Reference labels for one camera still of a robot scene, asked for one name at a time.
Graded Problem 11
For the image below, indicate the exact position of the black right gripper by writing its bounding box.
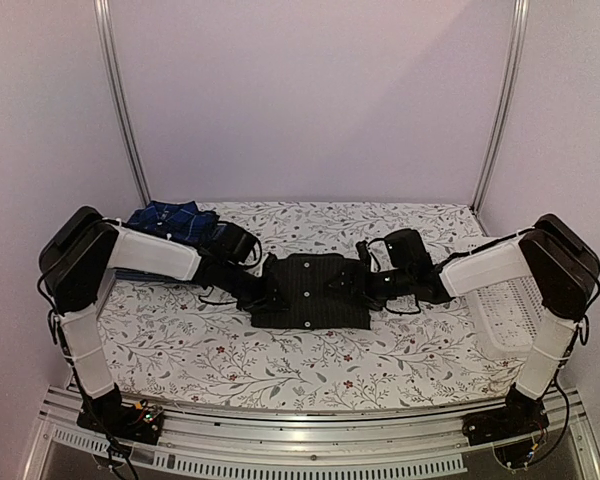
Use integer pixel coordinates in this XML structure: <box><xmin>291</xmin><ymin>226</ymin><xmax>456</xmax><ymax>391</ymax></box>
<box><xmin>323</xmin><ymin>263</ymin><xmax>414</xmax><ymax>312</ymax></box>

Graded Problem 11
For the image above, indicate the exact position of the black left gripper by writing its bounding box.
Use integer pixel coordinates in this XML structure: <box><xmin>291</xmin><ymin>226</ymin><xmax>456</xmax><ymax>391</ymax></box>
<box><xmin>220</xmin><ymin>263</ymin><xmax>290</xmax><ymax>314</ymax></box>

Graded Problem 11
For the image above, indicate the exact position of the black pinstriped long sleeve shirt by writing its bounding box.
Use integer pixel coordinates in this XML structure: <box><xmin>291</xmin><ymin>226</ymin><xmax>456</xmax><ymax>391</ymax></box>
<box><xmin>250</xmin><ymin>254</ymin><xmax>371</xmax><ymax>330</ymax></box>

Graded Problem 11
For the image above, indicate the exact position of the dark blue checked shirt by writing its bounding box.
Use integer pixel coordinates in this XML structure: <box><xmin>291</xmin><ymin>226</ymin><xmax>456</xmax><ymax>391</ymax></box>
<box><xmin>114</xmin><ymin>224</ymin><xmax>229</xmax><ymax>284</ymax></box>

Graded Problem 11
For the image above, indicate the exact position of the blue plaid shirt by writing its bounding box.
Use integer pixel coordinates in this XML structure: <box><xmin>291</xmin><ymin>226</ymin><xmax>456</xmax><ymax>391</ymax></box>
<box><xmin>126</xmin><ymin>201</ymin><xmax>219</xmax><ymax>246</ymax></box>

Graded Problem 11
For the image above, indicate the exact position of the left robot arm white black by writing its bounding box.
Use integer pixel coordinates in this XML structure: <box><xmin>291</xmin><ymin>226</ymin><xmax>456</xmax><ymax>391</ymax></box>
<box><xmin>36</xmin><ymin>206</ymin><xmax>290</xmax><ymax>434</ymax></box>

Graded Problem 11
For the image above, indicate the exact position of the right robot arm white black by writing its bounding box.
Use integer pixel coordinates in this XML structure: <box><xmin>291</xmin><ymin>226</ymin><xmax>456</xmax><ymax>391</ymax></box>
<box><xmin>360</xmin><ymin>214</ymin><xmax>600</xmax><ymax>436</ymax></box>

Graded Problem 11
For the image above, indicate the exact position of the floral white tablecloth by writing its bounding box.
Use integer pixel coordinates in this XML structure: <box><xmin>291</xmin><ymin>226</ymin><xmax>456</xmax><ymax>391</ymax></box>
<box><xmin>97</xmin><ymin>202</ymin><xmax>523</xmax><ymax>412</ymax></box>

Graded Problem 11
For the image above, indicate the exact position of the white plastic laundry basket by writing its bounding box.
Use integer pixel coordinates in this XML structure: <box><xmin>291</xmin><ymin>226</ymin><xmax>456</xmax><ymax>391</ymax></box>
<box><xmin>466</xmin><ymin>277</ymin><xmax>543</xmax><ymax>359</ymax></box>

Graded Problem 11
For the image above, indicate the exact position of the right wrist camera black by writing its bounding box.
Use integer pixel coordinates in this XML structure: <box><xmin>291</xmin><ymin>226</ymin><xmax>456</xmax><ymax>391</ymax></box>
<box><xmin>355</xmin><ymin>228</ymin><xmax>433</xmax><ymax>277</ymax></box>

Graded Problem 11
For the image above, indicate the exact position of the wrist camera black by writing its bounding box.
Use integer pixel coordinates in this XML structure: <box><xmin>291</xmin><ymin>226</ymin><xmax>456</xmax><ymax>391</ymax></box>
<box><xmin>205</xmin><ymin>222</ymin><xmax>263</xmax><ymax>269</ymax></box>
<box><xmin>355</xmin><ymin>228</ymin><xmax>433</xmax><ymax>277</ymax></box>

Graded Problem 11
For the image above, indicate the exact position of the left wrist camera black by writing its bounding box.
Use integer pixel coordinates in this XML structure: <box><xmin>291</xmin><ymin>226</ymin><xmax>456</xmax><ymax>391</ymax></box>
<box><xmin>205</xmin><ymin>222</ymin><xmax>263</xmax><ymax>269</ymax></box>

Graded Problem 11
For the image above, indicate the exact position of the aluminium front rail frame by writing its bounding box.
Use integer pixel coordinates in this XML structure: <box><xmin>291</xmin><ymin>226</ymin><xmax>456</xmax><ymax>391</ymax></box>
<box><xmin>21</xmin><ymin>387</ymin><xmax>600</xmax><ymax>479</ymax></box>

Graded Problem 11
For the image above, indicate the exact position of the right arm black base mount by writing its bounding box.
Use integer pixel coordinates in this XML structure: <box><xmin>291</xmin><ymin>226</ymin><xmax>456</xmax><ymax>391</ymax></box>
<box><xmin>462</xmin><ymin>387</ymin><xmax>549</xmax><ymax>469</ymax></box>

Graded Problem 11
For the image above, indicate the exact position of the right aluminium frame post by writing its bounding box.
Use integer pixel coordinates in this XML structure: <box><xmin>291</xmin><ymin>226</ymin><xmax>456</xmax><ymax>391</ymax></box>
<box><xmin>471</xmin><ymin>0</ymin><xmax>530</xmax><ymax>216</ymax></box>

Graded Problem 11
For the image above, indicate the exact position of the aluminium frame post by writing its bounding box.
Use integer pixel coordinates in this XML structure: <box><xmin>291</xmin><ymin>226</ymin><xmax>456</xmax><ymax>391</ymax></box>
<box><xmin>93</xmin><ymin>0</ymin><xmax>151</xmax><ymax>206</ymax></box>
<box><xmin>471</xmin><ymin>0</ymin><xmax>530</xmax><ymax>216</ymax></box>

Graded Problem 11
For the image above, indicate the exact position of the left aluminium frame post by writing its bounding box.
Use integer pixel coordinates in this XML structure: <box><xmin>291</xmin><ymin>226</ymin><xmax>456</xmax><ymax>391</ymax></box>
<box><xmin>93</xmin><ymin>0</ymin><xmax>151</xmax><ymax>206</ymax></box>

